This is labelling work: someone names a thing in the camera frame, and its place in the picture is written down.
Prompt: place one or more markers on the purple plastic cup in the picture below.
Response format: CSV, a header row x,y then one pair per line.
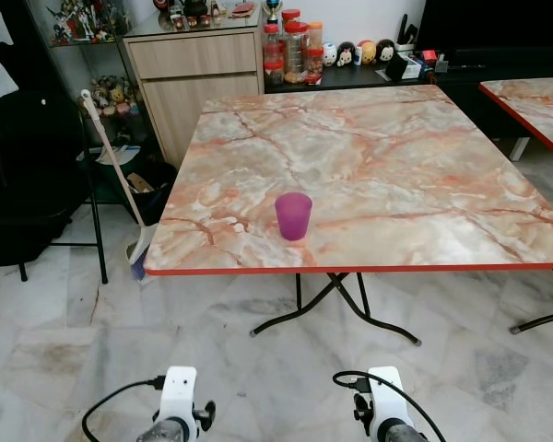
x,y
293,217

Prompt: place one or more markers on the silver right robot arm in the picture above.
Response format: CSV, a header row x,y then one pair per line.
x,y
396,434

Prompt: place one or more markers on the black floor bin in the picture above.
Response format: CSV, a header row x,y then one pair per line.
x,y
157,180

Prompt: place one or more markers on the marble top folding table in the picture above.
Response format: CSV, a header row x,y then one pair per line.
x,y
537,106
378,166

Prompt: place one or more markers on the black chair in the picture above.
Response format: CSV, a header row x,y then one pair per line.
x,y
28,175

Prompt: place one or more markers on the plush toy pile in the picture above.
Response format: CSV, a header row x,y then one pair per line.
x,y
113,97

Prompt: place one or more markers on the light wooden cabinet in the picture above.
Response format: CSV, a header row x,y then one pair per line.
x,y
194,83

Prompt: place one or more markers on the small white box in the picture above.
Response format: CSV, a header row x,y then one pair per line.
x,y
407,67

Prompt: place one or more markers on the black round figurine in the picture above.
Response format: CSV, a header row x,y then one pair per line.
x,y
385,50
347,54

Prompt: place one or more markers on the white round figurine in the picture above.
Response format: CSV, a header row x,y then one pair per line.
x,y
330,54

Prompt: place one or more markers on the orange lid plastic jar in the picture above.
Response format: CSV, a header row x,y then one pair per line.
x,y
315,55

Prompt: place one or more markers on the yellow round figurine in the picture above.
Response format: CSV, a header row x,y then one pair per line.
x,y
367,52

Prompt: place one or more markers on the small red object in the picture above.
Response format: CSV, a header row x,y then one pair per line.
x,y
430,57

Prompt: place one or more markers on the red lid plastic jar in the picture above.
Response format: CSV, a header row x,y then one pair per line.
x,y
273,57

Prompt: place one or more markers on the tall red lid jar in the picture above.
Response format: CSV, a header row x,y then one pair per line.
x,y
296,51

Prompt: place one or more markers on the glass display shelf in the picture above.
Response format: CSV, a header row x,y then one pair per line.
x,y
69,44

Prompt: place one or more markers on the black television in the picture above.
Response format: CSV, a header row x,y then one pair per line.
x,y
498,23

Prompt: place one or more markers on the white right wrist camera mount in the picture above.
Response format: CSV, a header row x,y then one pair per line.
x,y
385,394

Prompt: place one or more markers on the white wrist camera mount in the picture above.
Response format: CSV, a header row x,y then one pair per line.
x,y
178,394
385,394

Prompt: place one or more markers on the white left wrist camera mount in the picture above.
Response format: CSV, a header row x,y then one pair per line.
x,y
178,394

